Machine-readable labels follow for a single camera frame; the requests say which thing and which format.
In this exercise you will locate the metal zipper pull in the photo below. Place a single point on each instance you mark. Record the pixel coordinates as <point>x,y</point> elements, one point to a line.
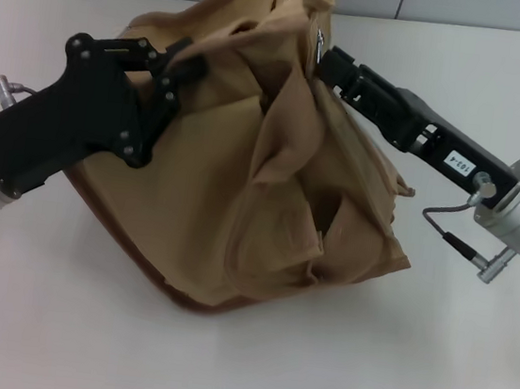
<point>319,45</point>

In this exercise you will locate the khaki fabric food bag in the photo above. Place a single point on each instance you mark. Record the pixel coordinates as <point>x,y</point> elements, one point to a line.
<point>205,173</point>

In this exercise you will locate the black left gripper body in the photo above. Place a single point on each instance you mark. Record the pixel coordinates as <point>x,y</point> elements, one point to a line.
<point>91,102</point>

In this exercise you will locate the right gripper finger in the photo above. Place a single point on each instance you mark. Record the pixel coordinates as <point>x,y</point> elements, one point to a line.
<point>343,60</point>
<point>370,108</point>

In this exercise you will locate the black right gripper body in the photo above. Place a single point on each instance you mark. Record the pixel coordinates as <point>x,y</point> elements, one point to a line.
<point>451,147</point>

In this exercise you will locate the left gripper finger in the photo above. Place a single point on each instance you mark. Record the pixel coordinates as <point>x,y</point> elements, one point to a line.
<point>179,49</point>
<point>187,71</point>

